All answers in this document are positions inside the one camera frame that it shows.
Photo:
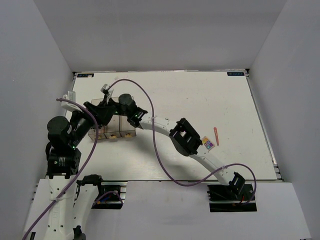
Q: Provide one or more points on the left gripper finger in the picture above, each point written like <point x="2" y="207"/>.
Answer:
<point x="104" y="116"/>
<point x="91" y="108"/>

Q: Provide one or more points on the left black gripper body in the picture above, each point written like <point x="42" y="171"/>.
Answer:
<point x="83" y="122"/>

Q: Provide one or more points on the colourful eyeshadow palette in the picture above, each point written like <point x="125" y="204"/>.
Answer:
<point x="208" y="144"/>

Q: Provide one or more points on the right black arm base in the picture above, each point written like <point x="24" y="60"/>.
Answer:
<point x="220" y="201"/>

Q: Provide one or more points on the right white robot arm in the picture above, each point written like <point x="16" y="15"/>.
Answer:
<point x="184" y="137"/>

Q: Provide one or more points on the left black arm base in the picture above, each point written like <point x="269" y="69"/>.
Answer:
<point x="111" y="196"/>

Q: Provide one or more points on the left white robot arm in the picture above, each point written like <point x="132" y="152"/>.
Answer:
<point x="70" y="199"/>

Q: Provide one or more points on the pink makeup applicator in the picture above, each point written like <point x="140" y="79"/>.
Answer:
<point x="216" y="136"/>

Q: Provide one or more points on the left clear organizer bin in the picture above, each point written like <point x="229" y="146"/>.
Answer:
<point x="93" y="133"/>

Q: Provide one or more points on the clear organizer bin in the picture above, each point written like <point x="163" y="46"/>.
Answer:
<point x="93" y="133"/>
<point x="127" y="127"/>
<point x="112" y="129"/>

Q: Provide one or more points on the middle clear organizer bin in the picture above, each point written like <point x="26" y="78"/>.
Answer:
<point x="112" y="129"/>

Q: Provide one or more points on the right clear organizer bin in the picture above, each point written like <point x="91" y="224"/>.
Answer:
<point x="127" y="127"/>

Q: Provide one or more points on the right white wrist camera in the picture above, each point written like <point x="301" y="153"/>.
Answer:
<point x="107" y="91"/>

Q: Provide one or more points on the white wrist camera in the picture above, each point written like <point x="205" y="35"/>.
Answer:
<point x="107" y="91"/>
<point x="70" y="104"/>

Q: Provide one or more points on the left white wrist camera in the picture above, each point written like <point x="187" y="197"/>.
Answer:
<point x="70" y="104"/>

